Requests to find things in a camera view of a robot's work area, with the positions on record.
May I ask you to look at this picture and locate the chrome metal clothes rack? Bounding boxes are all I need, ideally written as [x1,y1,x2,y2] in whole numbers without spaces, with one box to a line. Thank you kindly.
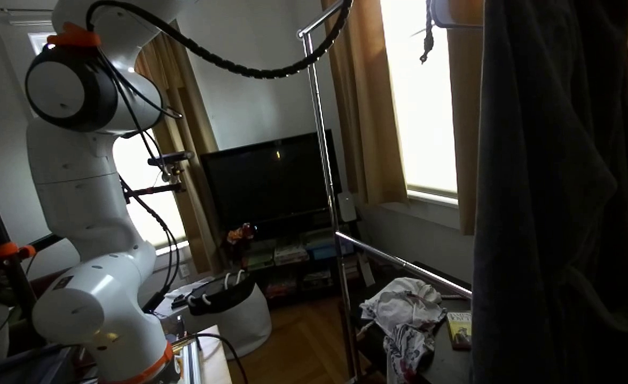
[298,0,477,384]

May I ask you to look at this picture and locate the black flat television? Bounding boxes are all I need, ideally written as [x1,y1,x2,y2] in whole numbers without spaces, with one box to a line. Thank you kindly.
[201,131,344,234]

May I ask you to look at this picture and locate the small red flower ornament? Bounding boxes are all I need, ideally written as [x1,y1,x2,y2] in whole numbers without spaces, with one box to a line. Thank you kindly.
[224,220,258,253]

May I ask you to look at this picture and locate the dark television shelf unit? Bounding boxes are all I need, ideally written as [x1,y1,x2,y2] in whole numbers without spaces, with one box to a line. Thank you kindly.
[220,223,374,308]

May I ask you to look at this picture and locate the yellow curtain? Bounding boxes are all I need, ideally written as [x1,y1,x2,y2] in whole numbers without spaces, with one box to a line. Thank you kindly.
[320,0,408,209]
[132,19,224,275]
[446,19,489,237]

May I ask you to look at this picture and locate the bright window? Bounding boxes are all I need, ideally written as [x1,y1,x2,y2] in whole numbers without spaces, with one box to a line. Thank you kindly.
[24,28,192,253]
[377,0,461,205]

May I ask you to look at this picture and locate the white crumpled clothes pile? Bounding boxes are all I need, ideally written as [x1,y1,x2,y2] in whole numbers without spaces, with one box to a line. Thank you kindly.
[358,275,452,381]

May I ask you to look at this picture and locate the white laundry hamper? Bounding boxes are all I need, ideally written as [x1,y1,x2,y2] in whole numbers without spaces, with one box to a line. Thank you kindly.
[153,268,276,359]

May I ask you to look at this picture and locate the small yellow book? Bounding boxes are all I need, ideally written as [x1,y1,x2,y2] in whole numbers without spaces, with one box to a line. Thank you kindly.
[445,309,477,353]

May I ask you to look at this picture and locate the dark hanging garment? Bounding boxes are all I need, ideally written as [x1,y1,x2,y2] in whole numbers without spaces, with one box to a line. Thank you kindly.
[473,0,628,384]

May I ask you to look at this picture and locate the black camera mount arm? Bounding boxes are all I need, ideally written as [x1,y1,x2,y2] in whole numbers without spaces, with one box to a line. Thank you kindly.
[119,149,195,204]

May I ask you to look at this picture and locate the thin black cable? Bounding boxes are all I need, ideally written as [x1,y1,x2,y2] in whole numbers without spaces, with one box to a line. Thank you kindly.
[195,328,253,384]

